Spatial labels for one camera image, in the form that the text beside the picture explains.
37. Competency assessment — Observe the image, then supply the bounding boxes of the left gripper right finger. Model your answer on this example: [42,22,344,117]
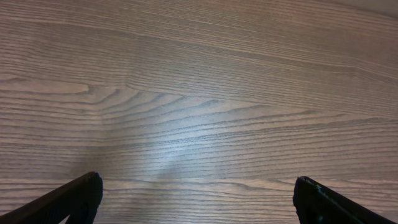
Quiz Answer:
[293,176,395,224]

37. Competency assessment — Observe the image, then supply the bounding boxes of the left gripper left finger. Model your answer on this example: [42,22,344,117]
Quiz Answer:
[1,172,103,224]

